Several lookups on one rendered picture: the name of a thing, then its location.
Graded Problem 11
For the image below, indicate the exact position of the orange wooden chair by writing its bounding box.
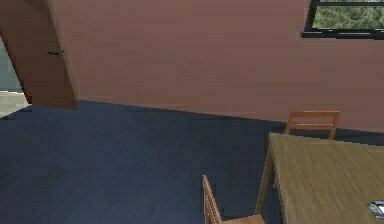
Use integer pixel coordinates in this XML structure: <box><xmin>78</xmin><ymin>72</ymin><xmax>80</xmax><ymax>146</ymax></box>
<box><xmin>272</xmin><ymin>110</ymin><xmax>341</xmax><ymax>190</ymax></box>
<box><xmin>202</xmin><ymin>174</ymin><xmax>266</xmax><ymax>224</ymax></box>

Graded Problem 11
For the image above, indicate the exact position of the brown room door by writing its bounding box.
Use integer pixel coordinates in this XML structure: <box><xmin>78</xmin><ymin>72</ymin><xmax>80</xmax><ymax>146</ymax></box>
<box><xmin>0</xmin><ymin>0</ymin><xmax>79</xmax><ymax>111</ymax></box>

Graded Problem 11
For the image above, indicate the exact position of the black framed window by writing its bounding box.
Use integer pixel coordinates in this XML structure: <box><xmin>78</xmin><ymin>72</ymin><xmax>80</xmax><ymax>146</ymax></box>
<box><xmin>300</xmin><ymin>0</ymin><xmax>384</xmax><ymax>40</ymax></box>

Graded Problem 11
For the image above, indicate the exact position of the small grey flat device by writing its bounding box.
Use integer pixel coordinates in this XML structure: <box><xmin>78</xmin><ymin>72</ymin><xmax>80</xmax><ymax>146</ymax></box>
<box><xmin>367</xmin><ymin>200</ymin><xmax>384</xmax><ymax>220</ymax></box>

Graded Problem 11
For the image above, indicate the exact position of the olive wooden table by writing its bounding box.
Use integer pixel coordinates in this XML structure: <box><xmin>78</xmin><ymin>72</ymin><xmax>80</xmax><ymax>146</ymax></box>
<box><xmin>255</xmin><ymin>132</ymin><xmax>384</xmax><ymax>224</ymax></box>

